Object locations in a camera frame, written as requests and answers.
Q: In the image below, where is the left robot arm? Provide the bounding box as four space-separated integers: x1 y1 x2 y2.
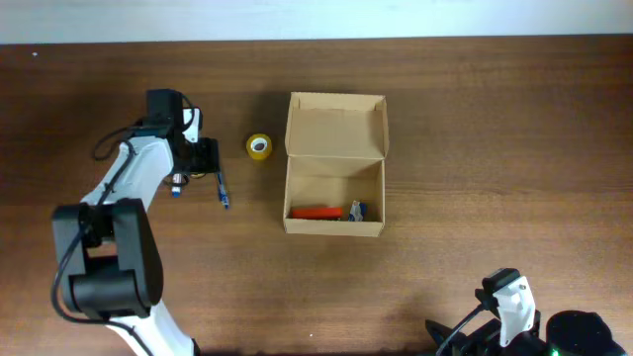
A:
49 89 222 355

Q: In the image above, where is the yellow tape roll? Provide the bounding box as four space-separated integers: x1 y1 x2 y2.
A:
246 133 272 161

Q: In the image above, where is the blue white marker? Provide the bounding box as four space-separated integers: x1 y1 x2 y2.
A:
171 173 185 198

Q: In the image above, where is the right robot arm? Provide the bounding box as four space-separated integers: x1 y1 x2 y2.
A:
425 268 627 356

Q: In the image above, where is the brown cardboard box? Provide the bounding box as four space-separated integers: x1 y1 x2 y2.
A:
283 92 390 237

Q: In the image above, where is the red stapler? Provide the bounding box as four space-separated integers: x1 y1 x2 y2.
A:
290 207 343 221

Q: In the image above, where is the blue ballpoint pen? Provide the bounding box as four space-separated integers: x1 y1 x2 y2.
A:
215 170 230 210

